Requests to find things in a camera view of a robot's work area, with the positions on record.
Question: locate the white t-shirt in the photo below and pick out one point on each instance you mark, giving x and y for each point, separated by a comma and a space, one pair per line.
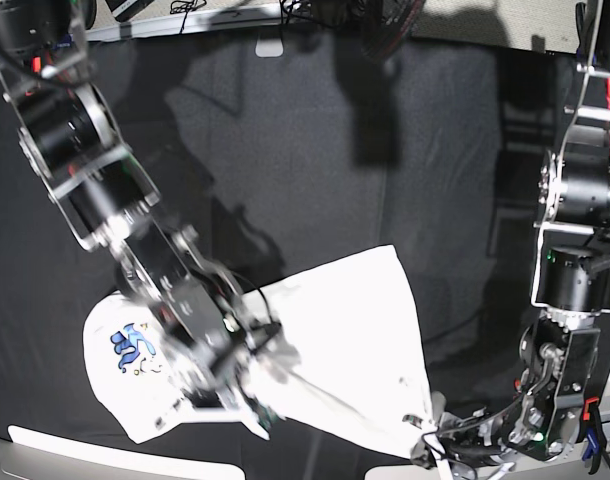
348, 361

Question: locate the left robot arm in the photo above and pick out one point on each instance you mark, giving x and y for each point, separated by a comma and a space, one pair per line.
552, 410

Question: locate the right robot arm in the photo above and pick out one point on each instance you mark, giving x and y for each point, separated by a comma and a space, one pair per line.
74, 145

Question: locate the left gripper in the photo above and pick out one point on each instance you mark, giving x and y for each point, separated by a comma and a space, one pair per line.
463, 448

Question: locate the dark box top left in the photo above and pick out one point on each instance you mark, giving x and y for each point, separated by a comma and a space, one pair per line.
124, 10

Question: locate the black table cloth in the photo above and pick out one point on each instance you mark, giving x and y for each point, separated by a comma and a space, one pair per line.
284, 164

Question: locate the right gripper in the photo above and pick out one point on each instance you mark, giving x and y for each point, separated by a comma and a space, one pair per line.
211, 338

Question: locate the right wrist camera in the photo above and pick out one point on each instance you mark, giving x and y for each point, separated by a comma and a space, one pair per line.
257, 418

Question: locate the blue red clamp bottom right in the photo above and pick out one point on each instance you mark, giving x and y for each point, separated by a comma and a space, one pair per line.
591, 423

